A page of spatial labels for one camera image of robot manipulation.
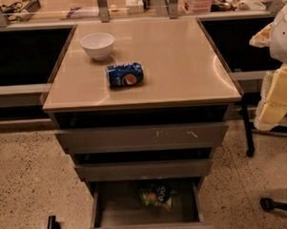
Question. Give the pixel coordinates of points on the white ceramic bowl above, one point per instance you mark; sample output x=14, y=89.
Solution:
x=98, y=45

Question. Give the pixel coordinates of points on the top grey drawer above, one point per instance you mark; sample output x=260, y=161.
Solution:
x=143, y=129

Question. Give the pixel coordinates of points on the blue pepsi can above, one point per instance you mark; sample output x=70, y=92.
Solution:
x=124, y=75

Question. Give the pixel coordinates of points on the grey drawer cabinet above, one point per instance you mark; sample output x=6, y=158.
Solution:
x=141, y=100

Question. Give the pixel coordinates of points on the white tissue box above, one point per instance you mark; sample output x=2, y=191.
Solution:
x=134, y=6

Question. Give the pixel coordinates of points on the middle grey drawer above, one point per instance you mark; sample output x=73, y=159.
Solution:
x=144, y=165

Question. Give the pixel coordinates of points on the black chair leg with caster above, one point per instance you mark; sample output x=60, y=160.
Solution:
x=250, y=128

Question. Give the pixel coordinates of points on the pink plastic basket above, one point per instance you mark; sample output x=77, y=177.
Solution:
x=195, y=6

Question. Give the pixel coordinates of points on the black object on floor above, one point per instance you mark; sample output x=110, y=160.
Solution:
x=53, y=223

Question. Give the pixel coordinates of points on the green rice chip bag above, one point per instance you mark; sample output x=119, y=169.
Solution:
x=157, y=195

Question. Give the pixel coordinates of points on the black caster foot right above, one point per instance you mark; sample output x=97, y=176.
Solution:
x=267, y=204

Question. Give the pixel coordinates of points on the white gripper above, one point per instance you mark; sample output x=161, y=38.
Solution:
x=282, y=37

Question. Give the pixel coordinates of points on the grey drawer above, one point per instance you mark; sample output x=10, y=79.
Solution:
x=116, y=205
x=143, y=129
x=144, y=165

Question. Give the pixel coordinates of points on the bottom grey drawer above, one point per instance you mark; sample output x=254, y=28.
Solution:
x=116, y=205

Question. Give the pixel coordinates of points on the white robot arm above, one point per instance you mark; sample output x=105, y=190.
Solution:
x=278, y=45

